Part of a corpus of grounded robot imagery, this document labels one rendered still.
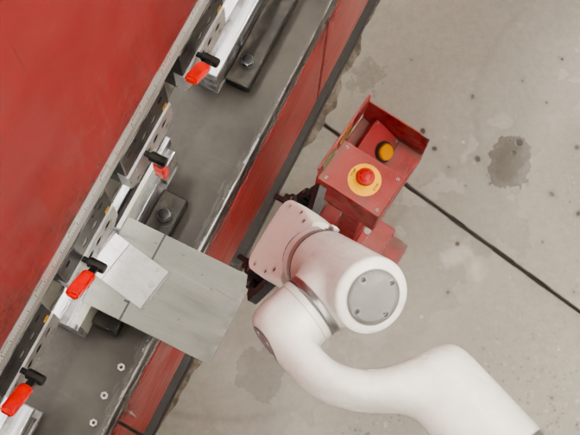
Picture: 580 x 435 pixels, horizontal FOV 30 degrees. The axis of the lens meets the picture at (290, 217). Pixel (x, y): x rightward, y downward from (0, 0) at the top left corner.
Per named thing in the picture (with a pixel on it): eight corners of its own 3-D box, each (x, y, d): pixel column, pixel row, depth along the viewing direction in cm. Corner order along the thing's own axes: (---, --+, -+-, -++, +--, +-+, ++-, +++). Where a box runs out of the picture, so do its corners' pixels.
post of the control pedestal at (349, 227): (350, 248, 294) (370, 192, 241) (333, 236, 294) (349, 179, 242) (361, 232, 295) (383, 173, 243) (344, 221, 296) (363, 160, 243)
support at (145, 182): (122, 232, 206) (120, 229, 203) (118, 230, 206) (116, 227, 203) (156, 169, 209) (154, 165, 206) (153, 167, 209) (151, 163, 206)
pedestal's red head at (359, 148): (373, 231, 239) (381, 210, 222) (312, 192, 241) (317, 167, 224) (420, 160, 244) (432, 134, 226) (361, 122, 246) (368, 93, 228)
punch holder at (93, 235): (77, 294, 182) (59, 274, 166) (32, 272, 182) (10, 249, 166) (119, 217, 185) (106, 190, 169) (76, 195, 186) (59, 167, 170)
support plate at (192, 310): (209, 365, 198) (209, 364, 197) (82, 301, 200) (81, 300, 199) (253, 278, 202) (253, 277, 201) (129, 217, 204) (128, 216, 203)
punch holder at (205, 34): (187, 95, 191) (180, 57, 175) (144, 74, 192) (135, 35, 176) (225, 25, 195) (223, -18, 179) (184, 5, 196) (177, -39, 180)
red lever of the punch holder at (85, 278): (80, 296, 167) (109, 262, 175) (57, 284, 167) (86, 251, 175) (78, 304, 168) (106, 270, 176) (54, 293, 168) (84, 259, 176)
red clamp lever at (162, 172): (167, 183, 189) (163, 166, 180) (147, 173, 190) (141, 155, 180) (173, 173, 190) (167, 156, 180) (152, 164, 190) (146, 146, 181)
